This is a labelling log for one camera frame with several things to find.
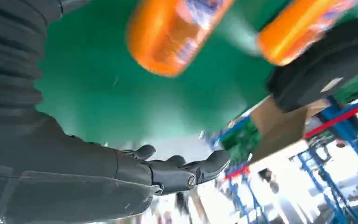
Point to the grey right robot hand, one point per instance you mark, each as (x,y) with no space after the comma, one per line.
(74,179)

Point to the green table mat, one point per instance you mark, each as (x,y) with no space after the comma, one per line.
(120,102)

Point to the open cardboard box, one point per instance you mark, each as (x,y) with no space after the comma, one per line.
(277,130)

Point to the black zip case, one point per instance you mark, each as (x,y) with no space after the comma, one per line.
(321,68)

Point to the blue metal rack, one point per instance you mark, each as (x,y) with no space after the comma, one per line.
(342,130)

